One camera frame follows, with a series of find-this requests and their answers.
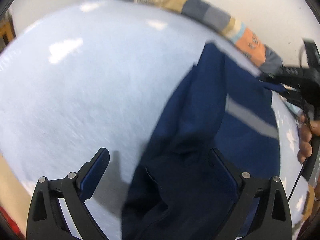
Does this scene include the navy work shirt red collar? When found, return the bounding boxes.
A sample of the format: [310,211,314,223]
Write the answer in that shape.
[121,43,281,239]

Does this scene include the person's right hand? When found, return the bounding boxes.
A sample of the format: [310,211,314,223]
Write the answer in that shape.
[298,114,320,164]

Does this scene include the striped cartoon-print quilt roll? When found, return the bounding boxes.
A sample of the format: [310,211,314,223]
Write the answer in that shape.
[128,0,283,74]

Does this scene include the light blue bed sheet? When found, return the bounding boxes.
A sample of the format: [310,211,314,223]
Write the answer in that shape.
[1,0,310,239]

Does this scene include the wooden furniture beside bed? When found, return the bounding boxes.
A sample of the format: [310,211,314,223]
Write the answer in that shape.
[0,10,16,52]

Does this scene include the black cable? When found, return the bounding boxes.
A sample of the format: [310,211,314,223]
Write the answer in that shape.
[286,44,309,203]

